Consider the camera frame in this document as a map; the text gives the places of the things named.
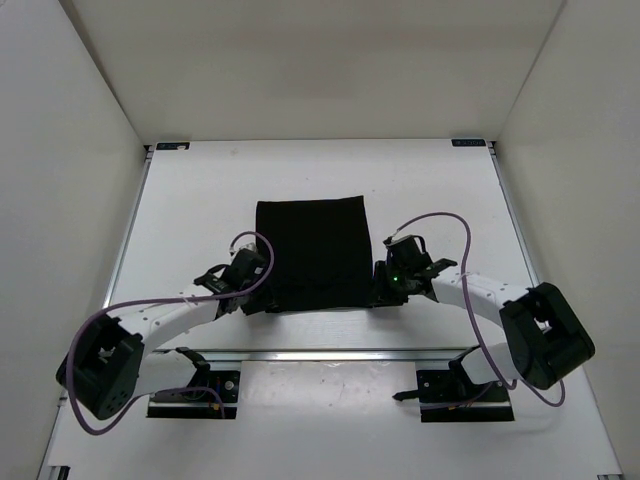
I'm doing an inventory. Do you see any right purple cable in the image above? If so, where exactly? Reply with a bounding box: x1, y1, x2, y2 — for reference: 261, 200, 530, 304
392, 213, 566, 406

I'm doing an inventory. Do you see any left aluminium side rail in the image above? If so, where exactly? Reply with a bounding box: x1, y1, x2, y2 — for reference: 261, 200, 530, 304
99, 144, 155, 310

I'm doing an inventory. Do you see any purple cable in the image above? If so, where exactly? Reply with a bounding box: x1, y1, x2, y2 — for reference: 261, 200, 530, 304
392, 213, 566, 406
67, 230, 275, 435

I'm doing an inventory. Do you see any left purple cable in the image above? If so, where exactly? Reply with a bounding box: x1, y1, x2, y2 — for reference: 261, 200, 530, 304
67, 230, 275, 435

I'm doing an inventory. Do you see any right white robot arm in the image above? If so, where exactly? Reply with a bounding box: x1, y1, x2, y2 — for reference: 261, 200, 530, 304
373, 253, 595, 401

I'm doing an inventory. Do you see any right table label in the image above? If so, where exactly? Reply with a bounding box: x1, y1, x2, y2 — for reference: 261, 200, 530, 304
451, 138, 487, 148

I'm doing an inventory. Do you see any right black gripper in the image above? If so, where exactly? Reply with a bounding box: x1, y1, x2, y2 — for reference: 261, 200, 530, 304
366, 261, 411, 308

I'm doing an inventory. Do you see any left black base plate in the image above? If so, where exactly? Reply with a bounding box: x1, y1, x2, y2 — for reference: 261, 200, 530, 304
146, 361, 241, 420

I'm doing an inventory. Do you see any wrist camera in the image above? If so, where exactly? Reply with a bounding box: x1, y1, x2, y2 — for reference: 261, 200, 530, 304
229, 242, 257, 258
384, 234, 426, 266

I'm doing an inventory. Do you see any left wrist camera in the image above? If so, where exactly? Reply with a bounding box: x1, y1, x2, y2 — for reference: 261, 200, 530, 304
229, 242, 257, 258

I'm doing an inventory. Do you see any black skirt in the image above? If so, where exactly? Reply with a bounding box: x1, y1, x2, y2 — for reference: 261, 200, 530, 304
255, 196, 373, 313

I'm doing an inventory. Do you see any aluminium front rail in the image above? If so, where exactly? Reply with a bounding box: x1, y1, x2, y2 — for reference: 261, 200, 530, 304
144, 347, 501, 364

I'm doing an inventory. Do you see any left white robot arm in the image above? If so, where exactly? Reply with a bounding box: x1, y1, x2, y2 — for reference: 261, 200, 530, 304
55, 248, 270, 420

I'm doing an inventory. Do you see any right aluminium side rail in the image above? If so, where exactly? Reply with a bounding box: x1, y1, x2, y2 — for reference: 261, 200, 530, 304
488, 141, 540, 285

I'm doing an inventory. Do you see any aluminium side rail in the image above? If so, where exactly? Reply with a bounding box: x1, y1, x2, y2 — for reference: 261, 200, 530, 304
99, 144, 155, 310
488, 141, 540, 285

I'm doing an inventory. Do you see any left table label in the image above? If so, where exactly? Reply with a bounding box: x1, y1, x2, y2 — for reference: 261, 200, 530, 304
155, 142, 190, 151

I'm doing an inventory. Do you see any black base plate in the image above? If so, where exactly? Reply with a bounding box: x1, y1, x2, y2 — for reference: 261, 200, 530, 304
146, 361, 241, 420
392, 369, 515, 423

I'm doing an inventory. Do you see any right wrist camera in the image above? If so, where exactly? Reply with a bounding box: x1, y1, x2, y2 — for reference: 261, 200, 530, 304
384, 234, 426, 266

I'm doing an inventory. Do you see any table label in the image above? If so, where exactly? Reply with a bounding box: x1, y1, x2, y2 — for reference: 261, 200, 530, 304
155, 142, 190, 151
451, 138, 487, 148

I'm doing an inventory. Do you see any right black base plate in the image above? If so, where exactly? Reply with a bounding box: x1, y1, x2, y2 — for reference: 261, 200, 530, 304
392, 369, 515, 423

